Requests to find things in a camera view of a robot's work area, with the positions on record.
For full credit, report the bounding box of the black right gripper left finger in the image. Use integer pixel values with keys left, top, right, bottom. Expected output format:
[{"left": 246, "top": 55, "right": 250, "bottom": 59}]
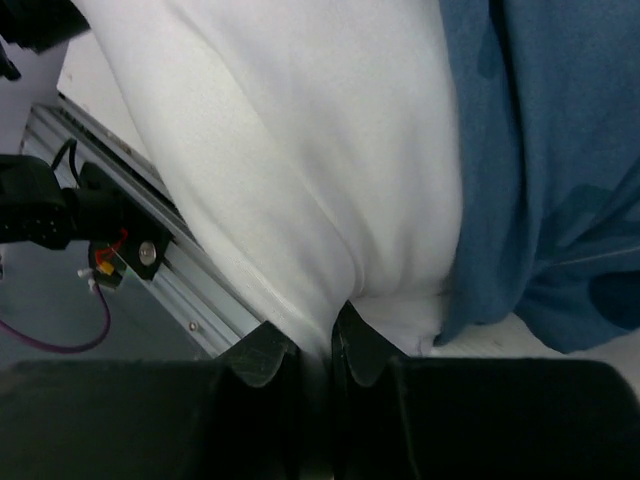
[{"left": 1, "top": 324, "right": 300, "bottom": 479}]

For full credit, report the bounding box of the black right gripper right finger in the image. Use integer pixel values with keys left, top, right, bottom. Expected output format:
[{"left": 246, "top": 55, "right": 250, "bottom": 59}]
[{"left": 332, "top": 305, "right": 639, "bottom": 479}]

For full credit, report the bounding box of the white pillow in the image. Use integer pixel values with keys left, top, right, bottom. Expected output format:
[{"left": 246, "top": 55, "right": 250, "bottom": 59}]
[{"left": 78, "top": 1, "right": 462, "bottom": 355}]

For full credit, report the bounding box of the blue letter-print pillowcase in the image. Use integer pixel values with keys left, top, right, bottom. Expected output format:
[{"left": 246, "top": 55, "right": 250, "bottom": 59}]
[{"left": 437, "top": 1, "right": 639, "bottom": 353}]

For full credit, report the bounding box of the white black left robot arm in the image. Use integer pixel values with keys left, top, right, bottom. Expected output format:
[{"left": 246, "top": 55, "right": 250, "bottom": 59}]
[{"left": 1, "top": 1, "right": 89, "bottom": 250}]

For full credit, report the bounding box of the aluminium front rail frame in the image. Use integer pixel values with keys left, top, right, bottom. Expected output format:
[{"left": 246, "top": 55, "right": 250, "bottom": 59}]
[{"left": 23, "top": 98, "right": 259, "bottom": 356}]

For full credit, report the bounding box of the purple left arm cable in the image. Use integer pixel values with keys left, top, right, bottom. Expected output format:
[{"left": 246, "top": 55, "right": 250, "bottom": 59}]
[{"left": 0, "top": 282, "right": 112, "bottom": 355}]

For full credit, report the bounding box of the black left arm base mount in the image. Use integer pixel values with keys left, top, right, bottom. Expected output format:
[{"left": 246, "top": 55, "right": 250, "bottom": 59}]
[{"left": 65, "top": 161, "right": 172, "bottom": 281}]

